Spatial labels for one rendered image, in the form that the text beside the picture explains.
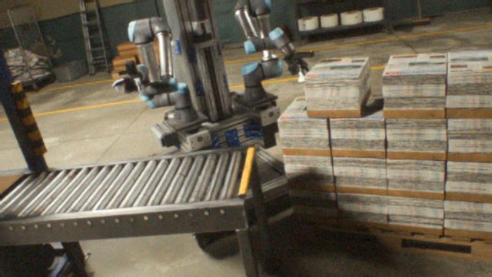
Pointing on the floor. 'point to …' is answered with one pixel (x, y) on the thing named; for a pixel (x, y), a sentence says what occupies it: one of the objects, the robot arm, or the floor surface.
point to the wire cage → (27, 59)
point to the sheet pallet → (127, 52)
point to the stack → (390, 177)
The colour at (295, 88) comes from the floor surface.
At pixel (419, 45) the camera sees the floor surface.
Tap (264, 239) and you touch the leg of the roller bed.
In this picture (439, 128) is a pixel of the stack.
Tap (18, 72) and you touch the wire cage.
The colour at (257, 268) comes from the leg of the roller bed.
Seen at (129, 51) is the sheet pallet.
